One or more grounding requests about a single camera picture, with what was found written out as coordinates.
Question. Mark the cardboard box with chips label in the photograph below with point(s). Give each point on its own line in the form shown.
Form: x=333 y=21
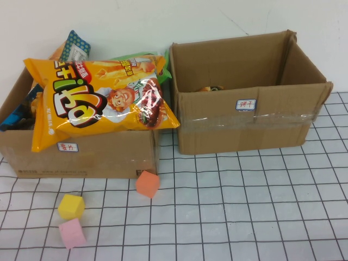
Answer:
x=108 y=157

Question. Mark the orange foam cube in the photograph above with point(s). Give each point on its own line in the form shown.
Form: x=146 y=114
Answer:
x=146 y=185

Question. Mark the small orange black snack packet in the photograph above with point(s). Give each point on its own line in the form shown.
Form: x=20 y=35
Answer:
x=210 y=89

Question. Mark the yellow foam cube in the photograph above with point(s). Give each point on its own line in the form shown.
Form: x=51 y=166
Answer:
x=70 y=207

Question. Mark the large green chips bag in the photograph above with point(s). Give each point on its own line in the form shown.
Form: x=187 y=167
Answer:
x=164 y=73

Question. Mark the white black grid tablecloth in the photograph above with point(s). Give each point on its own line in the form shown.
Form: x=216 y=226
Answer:
x=217 y=217

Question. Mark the blue potato chips bag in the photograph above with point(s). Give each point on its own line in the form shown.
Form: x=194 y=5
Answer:
x=76 y=46

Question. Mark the pink foam cube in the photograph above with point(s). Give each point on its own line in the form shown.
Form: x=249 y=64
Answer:
x=72 y=233

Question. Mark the large yellow chips bag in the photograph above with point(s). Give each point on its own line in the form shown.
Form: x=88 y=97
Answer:
x=95 y=108

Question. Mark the cardboard box with biscuit label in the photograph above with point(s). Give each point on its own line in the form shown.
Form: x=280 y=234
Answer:
x=217 y=127

